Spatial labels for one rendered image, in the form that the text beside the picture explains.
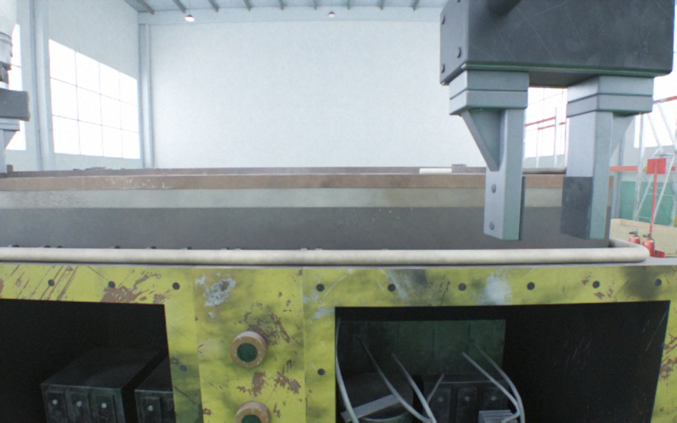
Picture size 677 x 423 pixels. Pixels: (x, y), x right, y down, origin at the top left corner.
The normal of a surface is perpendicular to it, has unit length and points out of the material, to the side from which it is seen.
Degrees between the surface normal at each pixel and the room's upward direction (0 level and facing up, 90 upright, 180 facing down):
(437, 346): 90
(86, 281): 90
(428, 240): 90
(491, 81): 90
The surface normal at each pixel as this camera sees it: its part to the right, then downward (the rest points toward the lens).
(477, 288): -0.02, 0.11
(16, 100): 0.69, 0.07
